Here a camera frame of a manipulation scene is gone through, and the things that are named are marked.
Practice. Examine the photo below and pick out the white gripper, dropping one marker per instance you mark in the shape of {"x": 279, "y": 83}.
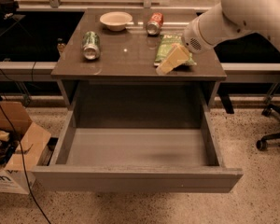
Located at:
{"x": 191, "y": 40}

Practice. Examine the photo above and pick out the green jalapeno chip bag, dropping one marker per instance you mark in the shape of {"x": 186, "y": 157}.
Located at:
{"x": 168, "y": 41}

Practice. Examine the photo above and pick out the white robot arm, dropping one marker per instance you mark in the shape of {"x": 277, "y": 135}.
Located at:
{"x": 228, "y": 20}

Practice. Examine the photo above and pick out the grey drawer cabinet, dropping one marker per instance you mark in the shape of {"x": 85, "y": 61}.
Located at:
{"x": 138, "y": 75}

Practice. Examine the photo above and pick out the open grey top drawer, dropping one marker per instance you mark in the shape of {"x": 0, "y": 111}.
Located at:
{"x": 136, "y": 139}

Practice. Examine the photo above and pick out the red soda can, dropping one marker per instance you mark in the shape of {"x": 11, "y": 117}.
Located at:
{"x": 154, "y": 24}

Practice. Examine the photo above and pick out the white bowl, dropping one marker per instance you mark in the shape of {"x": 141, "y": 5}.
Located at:
{"x": 116, "y": 21}

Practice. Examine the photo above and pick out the green soda can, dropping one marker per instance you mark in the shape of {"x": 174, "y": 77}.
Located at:
{"x": 91, "y": 45}

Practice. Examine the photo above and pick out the small bottle behind cabinet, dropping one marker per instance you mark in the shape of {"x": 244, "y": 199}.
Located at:
{"x": 60, "y": 45}

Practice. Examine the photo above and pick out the cardboard box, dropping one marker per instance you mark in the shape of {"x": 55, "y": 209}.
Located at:
{"x": 16, "y": 176}

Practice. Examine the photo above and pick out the snack bags in box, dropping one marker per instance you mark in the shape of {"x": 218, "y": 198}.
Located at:
{"x": 7, "y": 147}

